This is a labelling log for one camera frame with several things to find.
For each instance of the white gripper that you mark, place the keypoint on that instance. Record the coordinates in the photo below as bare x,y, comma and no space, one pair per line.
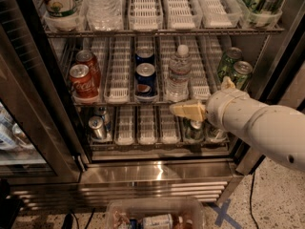
221,109

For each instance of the clear plastic water bottle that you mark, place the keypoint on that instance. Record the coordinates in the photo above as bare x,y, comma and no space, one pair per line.
179,71

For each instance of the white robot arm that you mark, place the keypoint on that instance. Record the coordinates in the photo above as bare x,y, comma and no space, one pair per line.
276,131

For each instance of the rear silver can bottom shelf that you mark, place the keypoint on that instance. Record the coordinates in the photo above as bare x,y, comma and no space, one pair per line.
104,114

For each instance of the silver can shelf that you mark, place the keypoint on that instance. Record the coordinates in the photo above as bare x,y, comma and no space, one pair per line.
97,126
104,114

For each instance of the front silver can bottom shelf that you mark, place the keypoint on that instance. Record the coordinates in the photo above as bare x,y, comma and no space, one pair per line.
97,126

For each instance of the large water bottle top shelf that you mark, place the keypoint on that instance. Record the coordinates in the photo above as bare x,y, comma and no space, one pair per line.
104,15

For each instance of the glass fridge door left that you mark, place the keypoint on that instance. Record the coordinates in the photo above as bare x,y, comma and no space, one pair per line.
39,142

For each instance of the white 7UP can top shelf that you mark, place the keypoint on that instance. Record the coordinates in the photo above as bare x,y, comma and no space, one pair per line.
58,0

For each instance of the front green soda can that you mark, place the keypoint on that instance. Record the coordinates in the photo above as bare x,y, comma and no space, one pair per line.
240,73

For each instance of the green soda can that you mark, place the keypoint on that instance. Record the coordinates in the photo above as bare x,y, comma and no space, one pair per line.
229,57
240,73

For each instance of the rear green soda can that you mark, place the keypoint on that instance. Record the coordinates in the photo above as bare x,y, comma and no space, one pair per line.
229,57

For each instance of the front blue Pepsi can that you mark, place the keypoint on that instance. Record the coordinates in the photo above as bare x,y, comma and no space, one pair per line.
145,76

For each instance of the blue pepsi can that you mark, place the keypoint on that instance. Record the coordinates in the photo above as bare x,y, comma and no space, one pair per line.
145,76
144,55

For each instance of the rear blue Pepsi can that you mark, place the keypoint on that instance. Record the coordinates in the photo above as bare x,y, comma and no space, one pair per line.
144,55

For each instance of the front red Coca-Cola can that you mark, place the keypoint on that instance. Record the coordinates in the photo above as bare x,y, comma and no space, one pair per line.
82,81

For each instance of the red coca-cola can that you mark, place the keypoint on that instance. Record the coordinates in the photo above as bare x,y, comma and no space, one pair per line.
82,81
88,58

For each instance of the rear red Coca-Cola can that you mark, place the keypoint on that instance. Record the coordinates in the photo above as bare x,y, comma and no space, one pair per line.
88,58

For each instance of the clear plastic bin on floor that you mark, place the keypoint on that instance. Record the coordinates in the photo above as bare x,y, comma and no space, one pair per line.
155,213

